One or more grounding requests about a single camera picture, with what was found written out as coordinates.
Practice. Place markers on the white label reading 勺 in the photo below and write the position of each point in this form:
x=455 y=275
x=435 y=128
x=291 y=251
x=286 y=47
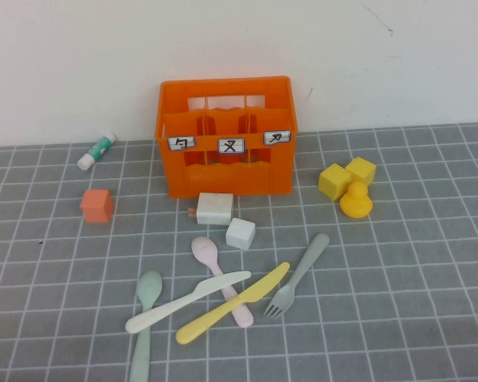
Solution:
x=181 y=143

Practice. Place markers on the green plastic spoon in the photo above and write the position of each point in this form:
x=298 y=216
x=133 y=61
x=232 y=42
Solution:
x=149 y=288

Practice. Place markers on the white foam cube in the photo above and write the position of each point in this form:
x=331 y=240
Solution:
x=240 y=234

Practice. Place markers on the grey plastic fork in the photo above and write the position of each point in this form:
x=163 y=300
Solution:
x=302 y=266

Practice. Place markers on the yellow rubber duck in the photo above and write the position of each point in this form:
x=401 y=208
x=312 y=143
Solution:
x=355 y=203

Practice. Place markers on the pink plastic spoon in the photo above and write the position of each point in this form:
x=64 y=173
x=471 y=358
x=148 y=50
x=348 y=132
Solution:
x=204 y=250

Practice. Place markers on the white plastic knife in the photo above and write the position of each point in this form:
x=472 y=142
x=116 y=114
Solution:
x=163 y=312

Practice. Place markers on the yellow foam cube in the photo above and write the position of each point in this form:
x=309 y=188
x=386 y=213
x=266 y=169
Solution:
x=334 y=181
x=362 y=169

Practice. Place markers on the white green glue stick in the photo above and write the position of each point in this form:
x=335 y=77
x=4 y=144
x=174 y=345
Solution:
x=95 y=153

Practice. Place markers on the white label reading 叉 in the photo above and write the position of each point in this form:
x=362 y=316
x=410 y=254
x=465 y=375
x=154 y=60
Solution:
x=231 y=145

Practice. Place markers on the yellow plastic knife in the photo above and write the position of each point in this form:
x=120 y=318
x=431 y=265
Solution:
x=199 y=328

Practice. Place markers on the orange foam cube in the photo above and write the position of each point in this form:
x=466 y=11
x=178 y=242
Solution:
x=97 y=207

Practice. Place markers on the orange plastic cutlery holder crate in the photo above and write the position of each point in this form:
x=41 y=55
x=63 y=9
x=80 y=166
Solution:
x=223 y=179

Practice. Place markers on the white label reading 刀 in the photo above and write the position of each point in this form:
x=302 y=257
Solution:
x=277 y=137

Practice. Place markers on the white power plug adapter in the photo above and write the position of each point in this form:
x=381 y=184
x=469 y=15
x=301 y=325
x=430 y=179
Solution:
x=215 y=209

